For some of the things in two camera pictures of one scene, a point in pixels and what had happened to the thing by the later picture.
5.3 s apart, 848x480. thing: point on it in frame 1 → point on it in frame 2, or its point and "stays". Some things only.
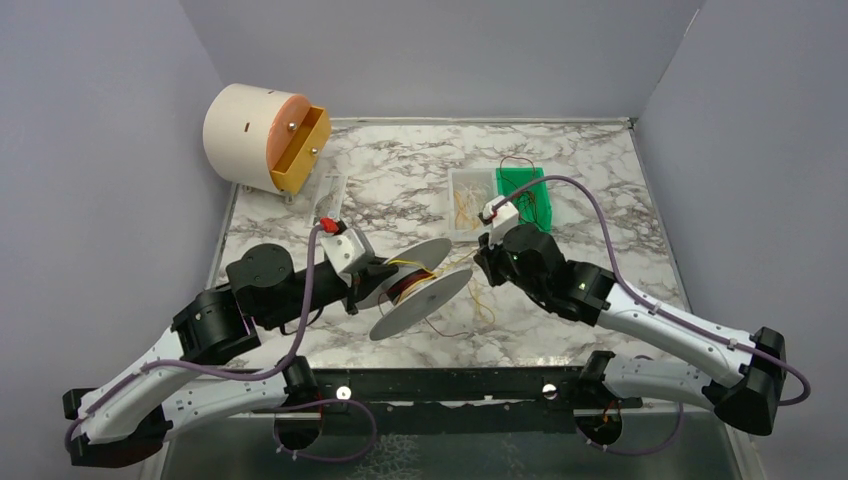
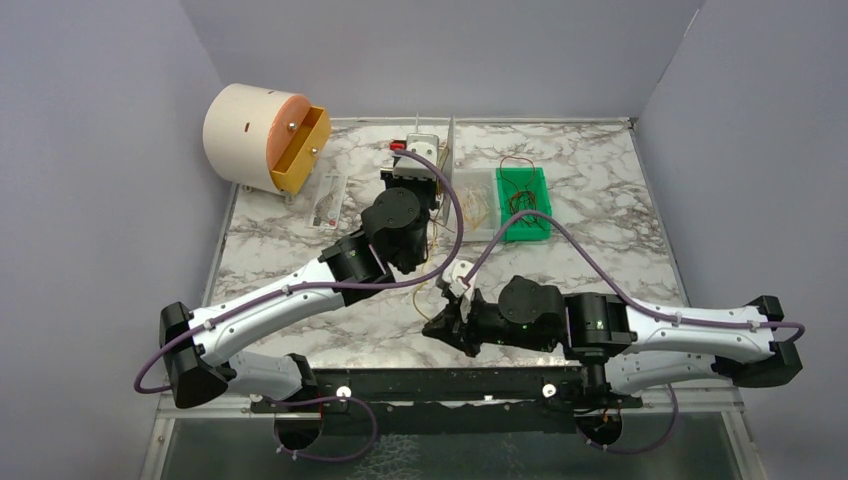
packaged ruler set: x=327 y=198 stays
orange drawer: x=297 y=136 stays
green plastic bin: x=533 y=205 stays
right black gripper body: x=490 y=264 → x=460 y=317
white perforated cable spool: x=418 y=288 → x=449 y=139
